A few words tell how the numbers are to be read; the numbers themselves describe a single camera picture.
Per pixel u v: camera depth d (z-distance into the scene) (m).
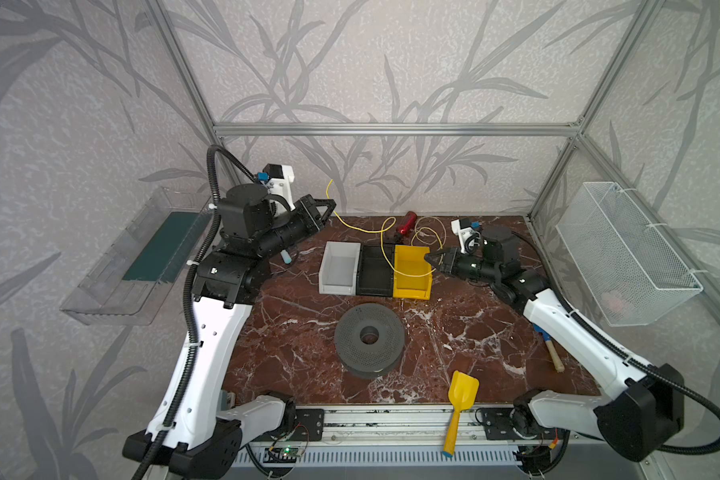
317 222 0.50
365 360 0.79
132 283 0.63
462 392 0.78
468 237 0.68
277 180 0.52
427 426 0.74
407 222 1.15
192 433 0.35
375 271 1.03
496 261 0.58
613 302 0.72
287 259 1.05
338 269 1.04
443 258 0.69
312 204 0.51
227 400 0.75
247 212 0.40
